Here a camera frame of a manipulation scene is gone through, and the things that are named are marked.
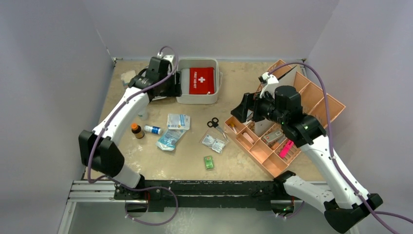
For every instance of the yellow white marker pen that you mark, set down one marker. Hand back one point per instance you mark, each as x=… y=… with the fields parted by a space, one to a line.
x=233 y=127

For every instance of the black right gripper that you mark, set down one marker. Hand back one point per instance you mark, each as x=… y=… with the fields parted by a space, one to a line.
x=251 y=105

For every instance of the pink eraser block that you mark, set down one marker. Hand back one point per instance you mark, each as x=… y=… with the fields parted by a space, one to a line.
x=248 y=138

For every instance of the black handled scissors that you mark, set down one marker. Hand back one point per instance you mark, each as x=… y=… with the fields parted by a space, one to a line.
x=214 y=123

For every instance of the peach plastic desk organizer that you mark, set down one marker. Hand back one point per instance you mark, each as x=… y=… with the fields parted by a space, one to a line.
x=322 y=106

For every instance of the blue clear wipes packet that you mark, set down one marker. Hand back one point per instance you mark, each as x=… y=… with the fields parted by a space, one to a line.
x=167 y=142

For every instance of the white sponge pad stack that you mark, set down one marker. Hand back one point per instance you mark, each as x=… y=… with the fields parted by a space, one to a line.
x=127 y=77

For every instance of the grey medicine case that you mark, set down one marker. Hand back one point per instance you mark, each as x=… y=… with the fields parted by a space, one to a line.
x=184 y=65

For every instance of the small green box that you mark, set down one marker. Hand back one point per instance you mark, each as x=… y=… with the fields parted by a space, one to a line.
x=209 y=163

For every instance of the pink sticky note block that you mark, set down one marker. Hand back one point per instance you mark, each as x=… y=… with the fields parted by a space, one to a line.
x=284 y=151

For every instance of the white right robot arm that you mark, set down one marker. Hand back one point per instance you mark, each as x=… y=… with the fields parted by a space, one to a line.
x=349 y=202

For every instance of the clear bag of sachets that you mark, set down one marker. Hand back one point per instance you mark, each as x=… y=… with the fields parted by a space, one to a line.
x=214 y=140

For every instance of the white blue mask packet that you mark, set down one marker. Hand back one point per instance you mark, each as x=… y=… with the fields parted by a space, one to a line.
x=178 y=122

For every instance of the red white card box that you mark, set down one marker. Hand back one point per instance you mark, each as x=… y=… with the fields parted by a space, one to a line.
x=272 y=136

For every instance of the red fabric pouch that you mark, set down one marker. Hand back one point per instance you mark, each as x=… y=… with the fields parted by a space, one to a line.
x=201 y=81

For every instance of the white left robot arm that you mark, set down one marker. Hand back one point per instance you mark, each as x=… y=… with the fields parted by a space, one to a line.
x=190 y=160

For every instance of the brown bottle orange cap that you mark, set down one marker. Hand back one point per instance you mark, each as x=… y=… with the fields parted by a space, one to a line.
x=137 y=131

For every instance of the white bottle blue label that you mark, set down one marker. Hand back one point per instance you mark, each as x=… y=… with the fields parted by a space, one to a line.
x=153 y=129

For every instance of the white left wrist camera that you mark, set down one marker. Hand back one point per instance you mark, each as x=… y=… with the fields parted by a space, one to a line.
x=170 y=58

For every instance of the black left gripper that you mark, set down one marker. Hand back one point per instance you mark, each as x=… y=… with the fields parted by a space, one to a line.
x=175 y=90

